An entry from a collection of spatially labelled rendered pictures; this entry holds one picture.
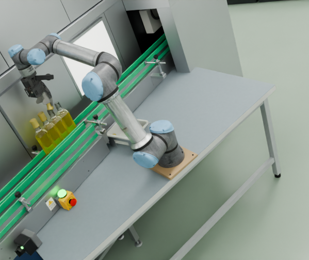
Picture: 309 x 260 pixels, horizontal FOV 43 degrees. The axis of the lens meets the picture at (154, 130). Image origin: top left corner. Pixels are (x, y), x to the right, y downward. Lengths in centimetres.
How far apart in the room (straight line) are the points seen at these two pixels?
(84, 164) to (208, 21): 144
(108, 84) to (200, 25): 134
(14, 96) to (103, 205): 75
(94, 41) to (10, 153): 87
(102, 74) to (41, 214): 80
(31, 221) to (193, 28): 165
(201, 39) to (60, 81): 110
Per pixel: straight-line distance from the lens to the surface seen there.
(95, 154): 227
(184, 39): 276
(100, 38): 263
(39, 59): 198
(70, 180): 219
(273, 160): 280
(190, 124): 232
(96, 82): 172
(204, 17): 298
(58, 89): 241
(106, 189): 213
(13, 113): 224
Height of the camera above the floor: 209
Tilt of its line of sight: 34 degrees down
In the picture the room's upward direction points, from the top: 22 degrees counter-clockwise
